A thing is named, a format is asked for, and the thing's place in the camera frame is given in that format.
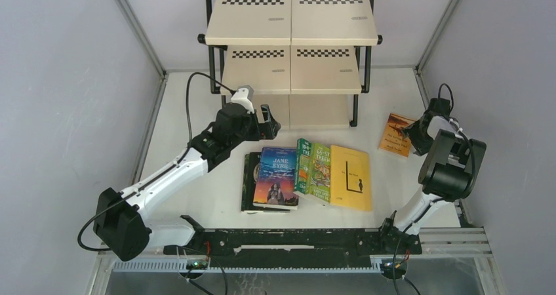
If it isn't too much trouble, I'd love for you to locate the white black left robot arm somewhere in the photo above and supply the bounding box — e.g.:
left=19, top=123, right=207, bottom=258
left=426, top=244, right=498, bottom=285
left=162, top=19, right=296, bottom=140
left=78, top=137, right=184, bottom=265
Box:
left=93, top=103, right=281, bottom=262

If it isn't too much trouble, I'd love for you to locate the yellow book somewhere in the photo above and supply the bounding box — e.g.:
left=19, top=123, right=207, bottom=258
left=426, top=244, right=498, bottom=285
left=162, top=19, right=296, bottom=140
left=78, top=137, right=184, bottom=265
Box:
left=329, top=145, right=372, bottom=212

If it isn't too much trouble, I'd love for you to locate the black left camera cable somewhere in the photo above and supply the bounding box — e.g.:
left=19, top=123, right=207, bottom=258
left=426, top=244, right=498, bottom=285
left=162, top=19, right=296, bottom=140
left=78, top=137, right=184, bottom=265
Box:
left=77, top=71, right=237, bottom=253

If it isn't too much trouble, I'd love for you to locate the dark black-green book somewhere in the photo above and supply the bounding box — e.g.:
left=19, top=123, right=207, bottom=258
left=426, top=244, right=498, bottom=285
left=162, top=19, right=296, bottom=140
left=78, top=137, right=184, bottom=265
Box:
left=241, top=152, right=290, bottom=215

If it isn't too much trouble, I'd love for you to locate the light green treehouse book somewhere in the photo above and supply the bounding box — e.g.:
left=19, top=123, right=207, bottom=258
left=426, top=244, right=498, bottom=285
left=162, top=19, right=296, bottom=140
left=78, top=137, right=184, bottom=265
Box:
left=308, top=143, right=330, bottom=205

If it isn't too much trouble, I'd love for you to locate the dark green treehouse book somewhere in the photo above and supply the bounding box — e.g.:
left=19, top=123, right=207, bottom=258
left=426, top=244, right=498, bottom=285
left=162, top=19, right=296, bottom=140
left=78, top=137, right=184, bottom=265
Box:
left=294, top=138, right=313, bottom=198

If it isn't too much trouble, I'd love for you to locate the cream three-tier shelf rack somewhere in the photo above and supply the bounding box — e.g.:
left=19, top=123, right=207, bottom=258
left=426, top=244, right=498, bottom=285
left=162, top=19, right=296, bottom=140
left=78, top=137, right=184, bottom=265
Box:
left=197, top=0, right=383, bottom=129

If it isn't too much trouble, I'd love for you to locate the orange paperback book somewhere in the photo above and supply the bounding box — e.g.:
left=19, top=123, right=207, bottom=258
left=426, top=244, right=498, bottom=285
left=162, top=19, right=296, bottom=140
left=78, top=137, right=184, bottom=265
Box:
left=378, top=113, right=415, bottom=157

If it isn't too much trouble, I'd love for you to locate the Jane Eyre blue book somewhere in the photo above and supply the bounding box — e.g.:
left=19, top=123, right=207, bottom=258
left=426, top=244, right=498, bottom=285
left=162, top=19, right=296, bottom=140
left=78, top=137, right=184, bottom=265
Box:
left=252, top=147, right=299, bottom=210

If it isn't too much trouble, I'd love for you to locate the black mounting base rail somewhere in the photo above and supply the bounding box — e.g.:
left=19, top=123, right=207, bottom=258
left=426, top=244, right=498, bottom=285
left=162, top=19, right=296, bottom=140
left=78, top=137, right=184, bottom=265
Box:
left=163, top=220, right=422, bottom=269

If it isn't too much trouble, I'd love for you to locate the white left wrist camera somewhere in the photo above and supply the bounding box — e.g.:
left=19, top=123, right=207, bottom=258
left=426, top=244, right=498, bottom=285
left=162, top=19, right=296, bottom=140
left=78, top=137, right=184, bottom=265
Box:
left=231, top=85, right=255, bottom=113

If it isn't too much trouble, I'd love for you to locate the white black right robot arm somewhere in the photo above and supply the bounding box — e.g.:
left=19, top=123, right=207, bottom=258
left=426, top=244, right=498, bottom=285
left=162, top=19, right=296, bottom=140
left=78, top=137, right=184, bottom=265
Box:
left=378, top=98, right=487, bottom=253

